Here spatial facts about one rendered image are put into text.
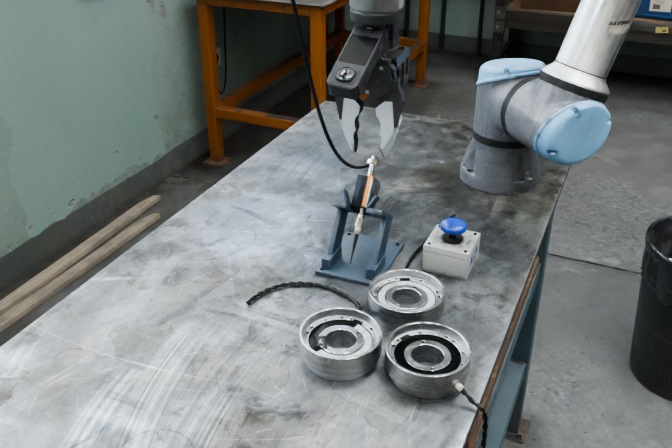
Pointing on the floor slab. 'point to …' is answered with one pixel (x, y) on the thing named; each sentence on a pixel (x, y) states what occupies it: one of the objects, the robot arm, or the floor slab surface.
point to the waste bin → (655, 312)
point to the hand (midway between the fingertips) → (368, 148)
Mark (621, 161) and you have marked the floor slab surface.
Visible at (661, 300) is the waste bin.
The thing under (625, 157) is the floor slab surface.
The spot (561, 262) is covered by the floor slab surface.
